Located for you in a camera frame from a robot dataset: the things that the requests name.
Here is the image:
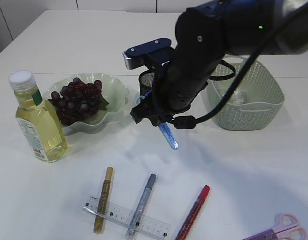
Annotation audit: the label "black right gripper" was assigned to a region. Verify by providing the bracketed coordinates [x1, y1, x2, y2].
[130, 92, 175, 127]

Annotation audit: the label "blue capped safety scissors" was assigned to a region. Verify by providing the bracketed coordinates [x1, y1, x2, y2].
[134, 93, 178, 150]

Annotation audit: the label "clear plastic sheet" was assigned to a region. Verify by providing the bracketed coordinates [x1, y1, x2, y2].
[230, 89, 246, 106]

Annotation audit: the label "purple artificial grape bunch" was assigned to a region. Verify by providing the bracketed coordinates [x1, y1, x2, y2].
[48, 77, 109, 126]

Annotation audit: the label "yellow tea drink bottle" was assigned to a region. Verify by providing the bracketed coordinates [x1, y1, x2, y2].
[9, 70, 68, 163]

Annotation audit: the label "pink purple scissors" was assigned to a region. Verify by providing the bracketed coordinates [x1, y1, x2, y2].
[245, 213, 308, 240]

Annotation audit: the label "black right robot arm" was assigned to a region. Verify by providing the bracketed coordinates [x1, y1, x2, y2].
[124, 0, 308, 130]

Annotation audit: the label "black mesh pen cup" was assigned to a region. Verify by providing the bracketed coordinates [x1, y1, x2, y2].
[138, 70, 155, 96]

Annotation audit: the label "green wavy plastic plate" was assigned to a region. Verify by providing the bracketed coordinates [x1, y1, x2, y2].
[42, 73, 129, 133]

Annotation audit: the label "green woven plastic basket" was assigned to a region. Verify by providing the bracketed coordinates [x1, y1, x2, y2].
[206, 56, 285, 131]

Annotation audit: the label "clear plastic ruler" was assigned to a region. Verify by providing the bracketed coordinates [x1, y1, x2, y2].
[82, 196, 170, 240]

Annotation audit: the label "red glitter pen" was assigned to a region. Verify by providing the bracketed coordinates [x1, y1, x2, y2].
[175, 185, 210, 240]

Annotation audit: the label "silver glitter pen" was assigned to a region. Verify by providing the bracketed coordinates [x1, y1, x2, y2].
[125, 174, 156, 240]

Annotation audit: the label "gold glitter pen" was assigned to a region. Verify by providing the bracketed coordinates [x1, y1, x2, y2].
[93, 167, 113, 234]

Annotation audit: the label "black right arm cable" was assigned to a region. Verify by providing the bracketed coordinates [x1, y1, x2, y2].
[151, 0, 308, 130]

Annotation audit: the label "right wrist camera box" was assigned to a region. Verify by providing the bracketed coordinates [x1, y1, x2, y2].
[123, 38, 174, 72]

